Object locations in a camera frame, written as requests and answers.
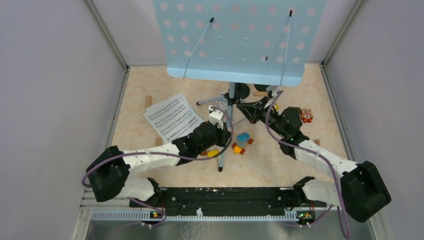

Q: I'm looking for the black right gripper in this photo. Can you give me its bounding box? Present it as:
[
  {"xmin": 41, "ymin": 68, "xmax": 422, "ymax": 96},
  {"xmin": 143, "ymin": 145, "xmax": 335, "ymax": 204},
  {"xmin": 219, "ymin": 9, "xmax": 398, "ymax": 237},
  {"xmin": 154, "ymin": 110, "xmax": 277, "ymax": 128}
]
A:
[{"xmin": 237, "ymin": 96, "xmax": 287, "ymax": 138}]

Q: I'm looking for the light blue music stand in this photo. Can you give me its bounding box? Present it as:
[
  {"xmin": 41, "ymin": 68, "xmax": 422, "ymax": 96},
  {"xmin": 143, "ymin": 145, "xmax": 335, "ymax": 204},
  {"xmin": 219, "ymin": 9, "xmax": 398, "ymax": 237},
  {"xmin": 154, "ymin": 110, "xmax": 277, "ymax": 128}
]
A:
[{"xmin": 152, "ymin": 0, "xmax": 328, "ymax": 173}]

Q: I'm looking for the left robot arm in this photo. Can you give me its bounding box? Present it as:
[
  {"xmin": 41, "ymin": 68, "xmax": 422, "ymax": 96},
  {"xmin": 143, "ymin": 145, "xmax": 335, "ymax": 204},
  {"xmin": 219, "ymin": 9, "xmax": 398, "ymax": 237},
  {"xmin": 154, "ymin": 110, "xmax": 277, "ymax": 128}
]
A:
[{"xmin": 81, "ymin": 121, "xmax": 232, "ymax": 207}]

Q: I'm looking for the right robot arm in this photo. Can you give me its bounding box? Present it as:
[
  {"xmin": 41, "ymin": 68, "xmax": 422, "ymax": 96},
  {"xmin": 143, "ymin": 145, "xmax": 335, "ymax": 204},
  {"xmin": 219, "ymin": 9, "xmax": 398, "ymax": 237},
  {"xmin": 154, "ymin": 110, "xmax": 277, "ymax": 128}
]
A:
[{"xmin": 235, "ymin": 97, "xmax": 392, "ymax": 223}]

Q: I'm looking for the light wooden block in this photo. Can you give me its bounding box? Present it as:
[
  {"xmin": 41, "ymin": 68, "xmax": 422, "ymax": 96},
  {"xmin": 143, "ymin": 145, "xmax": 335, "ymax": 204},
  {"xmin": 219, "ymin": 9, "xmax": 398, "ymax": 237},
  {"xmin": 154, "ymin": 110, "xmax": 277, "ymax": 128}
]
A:
[{"xmin": 253, "ymin": 91, "xmax": 268, "ymax": 97}]

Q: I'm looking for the yellow wooden block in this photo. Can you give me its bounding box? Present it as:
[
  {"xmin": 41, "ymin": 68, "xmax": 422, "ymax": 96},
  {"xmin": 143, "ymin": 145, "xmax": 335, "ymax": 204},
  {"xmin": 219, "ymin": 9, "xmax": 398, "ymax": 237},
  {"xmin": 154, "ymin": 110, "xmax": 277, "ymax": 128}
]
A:
[{"xmin": 207, "ymin": 149, "xmax": 220, "ymax": 158}]

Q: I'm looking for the black left microphone stand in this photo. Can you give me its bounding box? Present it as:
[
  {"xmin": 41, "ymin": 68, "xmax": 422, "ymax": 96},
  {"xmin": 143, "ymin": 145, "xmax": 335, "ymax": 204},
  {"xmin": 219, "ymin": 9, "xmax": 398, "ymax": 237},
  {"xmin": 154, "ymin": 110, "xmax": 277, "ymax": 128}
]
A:
[{"xmin": 228, "ymin": 82, "xmax": 251, "ymax": 100}]

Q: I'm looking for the blue playing card box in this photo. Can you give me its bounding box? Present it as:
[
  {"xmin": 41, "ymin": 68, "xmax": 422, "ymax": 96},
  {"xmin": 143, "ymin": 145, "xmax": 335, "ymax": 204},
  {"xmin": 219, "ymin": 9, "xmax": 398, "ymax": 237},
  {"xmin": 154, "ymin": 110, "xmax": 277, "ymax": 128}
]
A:
[{"xmin": 215, "ymin": 98, "xmax": 228, "ymax": 110}]

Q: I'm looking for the blue toy brick car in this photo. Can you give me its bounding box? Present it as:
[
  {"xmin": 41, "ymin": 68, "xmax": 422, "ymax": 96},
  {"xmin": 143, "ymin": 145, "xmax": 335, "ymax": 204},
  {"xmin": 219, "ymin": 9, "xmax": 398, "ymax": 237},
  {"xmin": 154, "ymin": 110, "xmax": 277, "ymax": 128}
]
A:
[{"xmin": 231, "ymin": 132, "xmax": 254, "ymax": 155}]

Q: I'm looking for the wooden block near left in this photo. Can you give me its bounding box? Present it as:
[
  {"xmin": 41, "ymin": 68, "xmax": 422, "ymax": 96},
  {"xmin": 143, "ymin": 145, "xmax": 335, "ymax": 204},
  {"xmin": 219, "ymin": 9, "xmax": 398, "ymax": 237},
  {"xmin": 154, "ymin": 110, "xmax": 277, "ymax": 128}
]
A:
[{"xmin": 155, "ymin": 137, "xmax": 163, "ymax": 147}]

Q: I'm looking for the red owl number block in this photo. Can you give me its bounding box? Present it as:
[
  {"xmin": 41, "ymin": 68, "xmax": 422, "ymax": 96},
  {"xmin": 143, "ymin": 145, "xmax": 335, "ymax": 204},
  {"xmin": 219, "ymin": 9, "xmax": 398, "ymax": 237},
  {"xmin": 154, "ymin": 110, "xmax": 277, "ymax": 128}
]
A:
[{"xmin": 300, "ymin": 109, "xmax": 314, "ymax": 123}]

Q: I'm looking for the wooden block far left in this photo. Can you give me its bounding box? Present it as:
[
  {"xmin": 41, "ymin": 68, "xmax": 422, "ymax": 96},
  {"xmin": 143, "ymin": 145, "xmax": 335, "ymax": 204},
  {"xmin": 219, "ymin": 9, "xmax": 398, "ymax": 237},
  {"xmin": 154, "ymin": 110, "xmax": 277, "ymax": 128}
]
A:
[{"xmin": 144, "ymin": 95, "xmax": 152, "ymax": 109}]

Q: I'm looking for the wooden block right side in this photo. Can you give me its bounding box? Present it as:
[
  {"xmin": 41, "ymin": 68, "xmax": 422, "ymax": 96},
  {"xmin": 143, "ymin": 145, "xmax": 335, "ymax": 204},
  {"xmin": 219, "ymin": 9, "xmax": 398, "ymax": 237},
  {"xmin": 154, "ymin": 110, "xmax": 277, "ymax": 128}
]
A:
[{"xmin": 313, "ymin": 139, "xmax": 321, "ymax": 146}]

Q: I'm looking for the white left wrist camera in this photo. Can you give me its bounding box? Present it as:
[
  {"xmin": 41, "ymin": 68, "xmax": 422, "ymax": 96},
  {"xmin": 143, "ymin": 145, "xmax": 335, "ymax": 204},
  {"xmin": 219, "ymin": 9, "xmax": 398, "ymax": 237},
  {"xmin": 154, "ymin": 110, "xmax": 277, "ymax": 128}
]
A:
[{"xmin": 208, "ymin": 105, "xmax": 226, "ymax": 130}]

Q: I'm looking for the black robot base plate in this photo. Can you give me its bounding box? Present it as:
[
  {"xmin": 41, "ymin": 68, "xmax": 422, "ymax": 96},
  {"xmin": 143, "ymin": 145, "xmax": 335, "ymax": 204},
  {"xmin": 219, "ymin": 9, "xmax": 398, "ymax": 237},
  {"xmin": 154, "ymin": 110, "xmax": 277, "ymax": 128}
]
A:
[{"xmin": 147, "ymin": 187, "xmax": 326, "ymax": 217}]

